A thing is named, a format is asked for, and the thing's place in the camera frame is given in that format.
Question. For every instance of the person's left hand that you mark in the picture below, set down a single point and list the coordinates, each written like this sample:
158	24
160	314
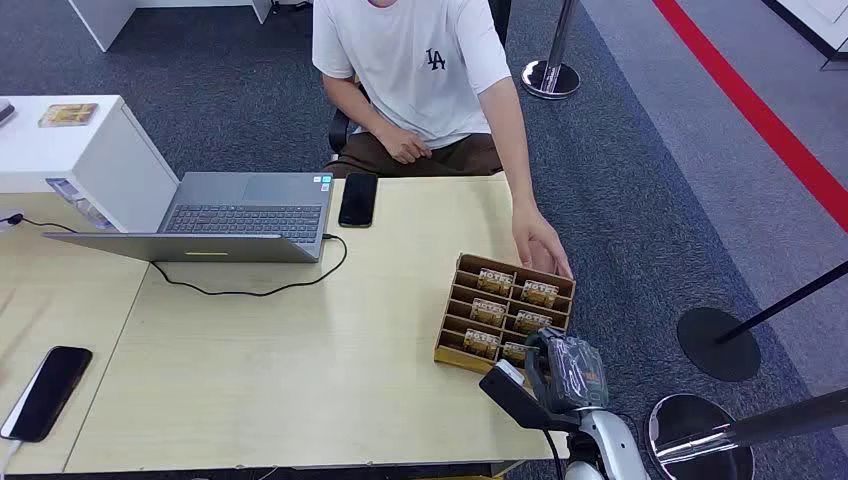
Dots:
538	240

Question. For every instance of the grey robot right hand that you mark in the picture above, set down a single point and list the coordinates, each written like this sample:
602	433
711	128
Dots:
570	374

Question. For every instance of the person's right hand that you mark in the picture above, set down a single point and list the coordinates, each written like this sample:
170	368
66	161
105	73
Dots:
403	143

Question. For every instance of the person's right forearm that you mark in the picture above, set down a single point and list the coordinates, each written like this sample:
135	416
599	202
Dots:
354	106

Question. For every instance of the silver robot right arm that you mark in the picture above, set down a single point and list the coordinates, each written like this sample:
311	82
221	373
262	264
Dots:
613	445

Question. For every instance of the person's left forearm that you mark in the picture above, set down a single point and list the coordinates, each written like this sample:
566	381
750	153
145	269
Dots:
518	169

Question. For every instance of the person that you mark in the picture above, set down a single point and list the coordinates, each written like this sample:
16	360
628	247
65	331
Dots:
411	73

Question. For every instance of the wooden card holder box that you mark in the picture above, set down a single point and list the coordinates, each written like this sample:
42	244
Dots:
456	358

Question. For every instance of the grey laptop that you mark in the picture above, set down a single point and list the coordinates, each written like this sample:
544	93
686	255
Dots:
252	218

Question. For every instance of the white cabinet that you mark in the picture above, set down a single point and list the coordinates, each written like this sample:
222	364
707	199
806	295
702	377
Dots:
119	166

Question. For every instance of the white desk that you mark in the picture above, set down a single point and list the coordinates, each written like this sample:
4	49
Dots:
99	20

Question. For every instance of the clear label sleeve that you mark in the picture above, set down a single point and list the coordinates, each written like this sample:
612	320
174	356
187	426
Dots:
79	202

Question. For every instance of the dark flat device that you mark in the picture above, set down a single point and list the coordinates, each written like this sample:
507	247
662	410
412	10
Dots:
4	111

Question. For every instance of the black smartphone in white case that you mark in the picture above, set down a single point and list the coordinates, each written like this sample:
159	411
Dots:
50	391

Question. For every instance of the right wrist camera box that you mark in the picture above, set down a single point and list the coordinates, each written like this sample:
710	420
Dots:
517	397

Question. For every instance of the black stanchion post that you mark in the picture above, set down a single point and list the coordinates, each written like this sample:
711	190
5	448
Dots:
719	348

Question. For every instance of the chrome stanchion post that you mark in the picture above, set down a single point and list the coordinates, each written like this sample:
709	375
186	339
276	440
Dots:
550	78

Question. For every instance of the white counter with dark frame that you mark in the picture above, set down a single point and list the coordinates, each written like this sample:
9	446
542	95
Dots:
821	26

